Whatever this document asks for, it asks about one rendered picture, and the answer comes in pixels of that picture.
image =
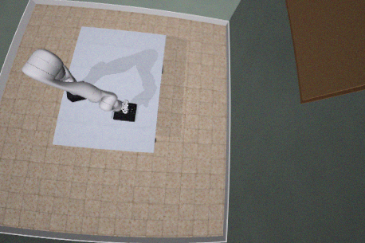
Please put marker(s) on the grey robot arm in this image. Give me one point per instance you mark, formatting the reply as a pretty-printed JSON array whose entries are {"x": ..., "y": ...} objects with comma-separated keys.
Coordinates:
[{"x": 44, "y": 65}]

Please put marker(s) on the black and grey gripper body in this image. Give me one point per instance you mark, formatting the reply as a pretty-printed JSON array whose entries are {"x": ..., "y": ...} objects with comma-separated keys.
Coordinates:
[{"x": 123, "y": 107}]

